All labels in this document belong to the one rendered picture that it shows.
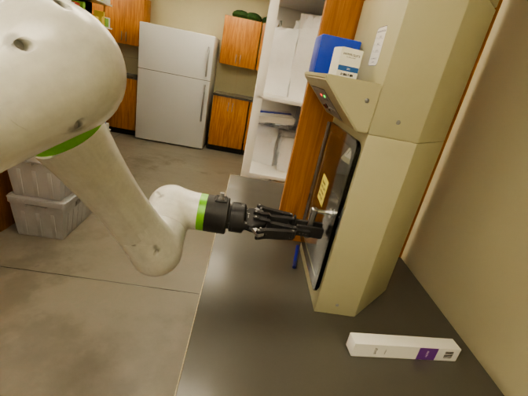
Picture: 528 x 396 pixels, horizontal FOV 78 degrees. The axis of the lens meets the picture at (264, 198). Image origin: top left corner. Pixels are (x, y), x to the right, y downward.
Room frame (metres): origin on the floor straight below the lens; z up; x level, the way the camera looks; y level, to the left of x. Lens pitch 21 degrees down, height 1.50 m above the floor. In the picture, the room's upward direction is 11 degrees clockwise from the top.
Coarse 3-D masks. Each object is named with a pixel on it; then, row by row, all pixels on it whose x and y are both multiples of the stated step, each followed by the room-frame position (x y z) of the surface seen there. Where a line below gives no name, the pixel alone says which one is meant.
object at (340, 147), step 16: (336, 128) 0.90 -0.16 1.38; (336, 144) 0.86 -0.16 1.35; (352, 144) 0.74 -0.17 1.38; (336, 160) 0.82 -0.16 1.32; (352, 160) 0.71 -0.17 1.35; (320, 176) 0.95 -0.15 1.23; (336, 176) 0.79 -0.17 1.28; (336, 192) 0.75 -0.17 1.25; (320, 208) 0.85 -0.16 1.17; (336, 208) 0.72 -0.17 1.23; (336, 224) 0.70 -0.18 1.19; (304, 240) 0.93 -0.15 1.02; (320, 240) 0.77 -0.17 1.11; (320, 256) 0.73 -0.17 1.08; (320, 272) 0.70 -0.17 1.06
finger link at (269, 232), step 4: (264, 228) 0.69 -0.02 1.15; (268, 228) 0.70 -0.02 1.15; (272, 228) 0.70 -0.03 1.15; (256, 232) 0.68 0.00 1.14; (260, 232) 0.68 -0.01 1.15; (264, 232) 0.68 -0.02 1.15; (268, 232) 0.69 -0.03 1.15; (272, 232) 0.69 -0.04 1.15; (276, 232) 0.69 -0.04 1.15; (280, 232) 0.70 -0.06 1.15; (284, 232) 0.70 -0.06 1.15; (288, 232) 0.70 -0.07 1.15; (292, 232) 0.70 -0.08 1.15; (264, 236) 0.69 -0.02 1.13; (268, 236) 0.69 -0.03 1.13; (272, 236) 0.69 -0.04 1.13; (276, 236) 0.70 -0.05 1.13; (280, 236) 0.70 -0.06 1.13; (284, 236) 0.70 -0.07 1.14; (288, 236) 0.70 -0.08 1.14
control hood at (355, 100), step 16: (320, 80) 0.77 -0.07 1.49; (336, 80) 0.69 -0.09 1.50; (352, 80) 0.69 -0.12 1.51; (336, 96) 0.69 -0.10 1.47; (352, 96) 0.69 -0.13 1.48; (368, 96) 0.70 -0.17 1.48; (352, 112) 0.69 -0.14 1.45; (368, 112) 0.70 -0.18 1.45; (352, 128) 0.72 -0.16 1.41; (368, 128) 0.70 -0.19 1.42
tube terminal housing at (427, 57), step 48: (384, 0) 0.84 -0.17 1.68; (432, 0) 0.70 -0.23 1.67; (480, 0) 0.76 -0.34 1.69; (384, 48) 0.75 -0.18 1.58; (432, 48) 0.70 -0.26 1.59; (480, 48) 0.86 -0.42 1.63; (384, 96) 0.70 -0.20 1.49; (432, 96) 0.71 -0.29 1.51; (384, 144) 0.70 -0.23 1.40; (432, 144) 0.79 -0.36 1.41; (384, 192) 0.70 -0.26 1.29; (336, 240) 0.70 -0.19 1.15; (384, 240) 0.72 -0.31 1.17; (336, 288) 0.70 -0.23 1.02; (384, 288) 0.85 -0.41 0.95
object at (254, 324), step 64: (256, 192) 1.47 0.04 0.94; (256, 256) 0.91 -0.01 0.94; (256, 320) 0.63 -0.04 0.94; (320, 320) 0.67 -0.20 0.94; (384, 320) 0.72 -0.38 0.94; (192, 384) 0.43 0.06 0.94; (256, 384) 0.45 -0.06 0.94; (320, 384) 0.48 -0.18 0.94; (384, 384) 0.51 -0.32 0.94; (448, 384) 0.55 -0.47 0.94
